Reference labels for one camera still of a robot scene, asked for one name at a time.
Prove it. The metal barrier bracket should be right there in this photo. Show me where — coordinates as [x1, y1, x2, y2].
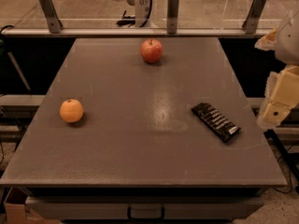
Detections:
[38, 0, 63, 34]
[166, 0, 179, 34]
[242, 0, 267, 35]

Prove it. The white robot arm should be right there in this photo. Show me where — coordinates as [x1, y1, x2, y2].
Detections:
[255, 9, 299, 128]

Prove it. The grey drawer with handle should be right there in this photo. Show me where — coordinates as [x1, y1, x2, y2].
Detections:
[25, 197, 263, 221]

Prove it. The orange fruit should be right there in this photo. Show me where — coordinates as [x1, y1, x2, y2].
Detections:
[60, 99, 84, 123]

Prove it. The cardboard box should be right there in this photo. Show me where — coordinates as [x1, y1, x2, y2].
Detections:
[4, 188, 61, 224]

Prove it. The middle metal barrier bracket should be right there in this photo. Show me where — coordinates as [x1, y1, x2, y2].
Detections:
[166, 0, 179, 34]

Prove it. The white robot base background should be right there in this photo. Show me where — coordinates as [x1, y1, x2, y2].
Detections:
[117, 0, 152, 27]

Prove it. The glass barrier panel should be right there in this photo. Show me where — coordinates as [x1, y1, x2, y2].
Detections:
[0, 0, 299, 30]

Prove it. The left metal barrier bracket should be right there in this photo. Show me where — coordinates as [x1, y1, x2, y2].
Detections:
[38, 0, 63, 34]

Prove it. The red apple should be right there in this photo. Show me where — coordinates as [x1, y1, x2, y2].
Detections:
[140, 39, 163, 63]

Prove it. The black snack bar wrapper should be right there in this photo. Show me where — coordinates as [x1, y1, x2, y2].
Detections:
[192, 103, 241, 143]

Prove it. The right metal barrier bracket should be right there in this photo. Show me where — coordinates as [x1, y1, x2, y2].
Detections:
[242, 0, 267, 35]

